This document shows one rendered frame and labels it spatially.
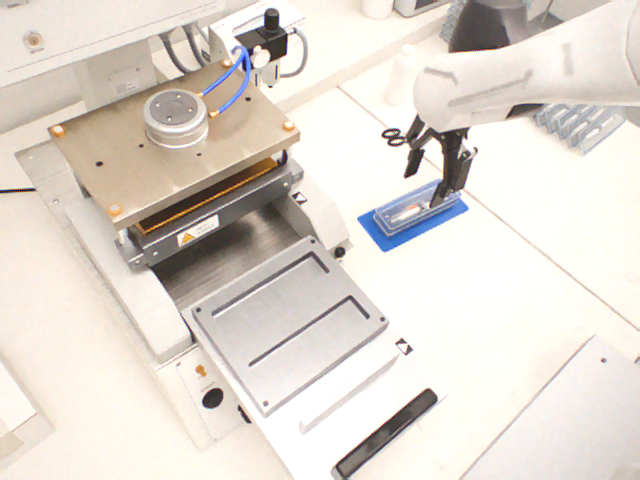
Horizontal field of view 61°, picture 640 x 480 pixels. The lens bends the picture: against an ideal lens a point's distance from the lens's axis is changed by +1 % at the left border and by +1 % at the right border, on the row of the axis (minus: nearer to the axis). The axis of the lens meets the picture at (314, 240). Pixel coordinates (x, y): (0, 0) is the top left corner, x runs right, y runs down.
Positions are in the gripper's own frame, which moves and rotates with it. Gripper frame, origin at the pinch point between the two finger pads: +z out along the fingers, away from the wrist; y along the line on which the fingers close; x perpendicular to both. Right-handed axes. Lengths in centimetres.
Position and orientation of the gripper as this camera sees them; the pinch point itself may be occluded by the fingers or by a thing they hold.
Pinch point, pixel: (425, 181)
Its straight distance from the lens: 107.3
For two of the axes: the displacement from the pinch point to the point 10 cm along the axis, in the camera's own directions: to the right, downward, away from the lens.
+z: -0.9, 5.5, 8.3
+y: 5.2, 7.3, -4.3
